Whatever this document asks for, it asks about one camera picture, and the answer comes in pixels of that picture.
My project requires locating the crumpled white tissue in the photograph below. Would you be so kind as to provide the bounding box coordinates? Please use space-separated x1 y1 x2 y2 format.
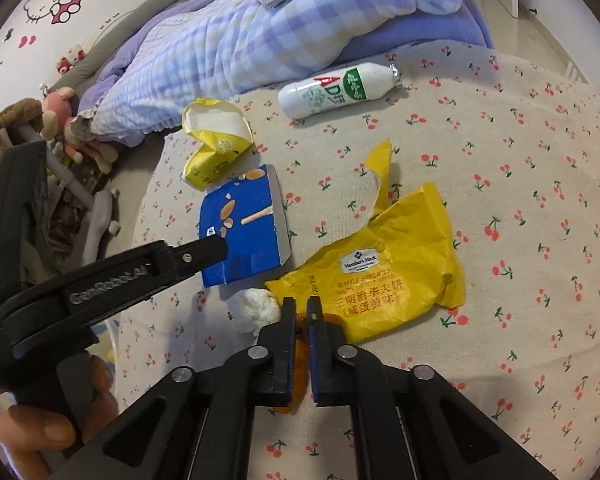
228 287 284 339

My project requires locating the white bottle green label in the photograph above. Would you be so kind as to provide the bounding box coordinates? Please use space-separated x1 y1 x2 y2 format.
278 61 401 120

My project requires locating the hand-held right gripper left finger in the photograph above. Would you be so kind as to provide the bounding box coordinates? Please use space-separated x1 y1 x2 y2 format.
45 297 301 480

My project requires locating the purple fleece blanket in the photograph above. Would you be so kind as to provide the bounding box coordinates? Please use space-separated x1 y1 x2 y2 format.
330 0 496 66

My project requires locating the orange snack wrapper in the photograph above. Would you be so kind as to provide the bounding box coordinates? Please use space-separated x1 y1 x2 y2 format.
272 311 352 416

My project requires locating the pink plush toy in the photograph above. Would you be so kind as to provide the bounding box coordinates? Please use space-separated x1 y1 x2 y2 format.
39 85 122 174

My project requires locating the large yellow snack wrapper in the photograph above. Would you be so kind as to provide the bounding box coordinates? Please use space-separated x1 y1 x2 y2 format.
264 182 467 344

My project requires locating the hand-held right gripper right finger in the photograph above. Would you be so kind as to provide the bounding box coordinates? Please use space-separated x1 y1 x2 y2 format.
306 296 556 480

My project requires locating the person's left hand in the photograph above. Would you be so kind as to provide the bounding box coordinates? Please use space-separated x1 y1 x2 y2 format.
0 354 120 477

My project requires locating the grey headboard cushion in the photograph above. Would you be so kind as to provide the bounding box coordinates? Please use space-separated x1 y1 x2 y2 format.
60 0 212 97

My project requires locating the dark blue snack carton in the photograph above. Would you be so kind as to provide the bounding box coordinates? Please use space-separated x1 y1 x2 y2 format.
198 163 291 289

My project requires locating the lilac plaid duvet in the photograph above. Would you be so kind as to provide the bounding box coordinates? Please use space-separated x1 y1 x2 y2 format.
70 0 467 149

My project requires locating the cartoon cat wall sticker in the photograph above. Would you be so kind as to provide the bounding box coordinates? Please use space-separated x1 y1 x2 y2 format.
22 0 86 26

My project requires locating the brown blanket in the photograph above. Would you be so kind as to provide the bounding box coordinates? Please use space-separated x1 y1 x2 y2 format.
0 99 47 192

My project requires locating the grey baby stroller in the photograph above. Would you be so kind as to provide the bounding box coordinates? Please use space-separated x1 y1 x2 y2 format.
0 125 124 262

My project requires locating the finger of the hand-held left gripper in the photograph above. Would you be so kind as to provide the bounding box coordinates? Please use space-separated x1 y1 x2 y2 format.
152 236 230 287
0 138 52 288

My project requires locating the crumpled yellow wrapper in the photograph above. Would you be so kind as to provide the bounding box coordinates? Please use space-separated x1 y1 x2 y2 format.
181 98 255 191

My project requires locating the small red white plush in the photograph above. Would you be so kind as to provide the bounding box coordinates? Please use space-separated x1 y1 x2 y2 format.
54 44 89 75

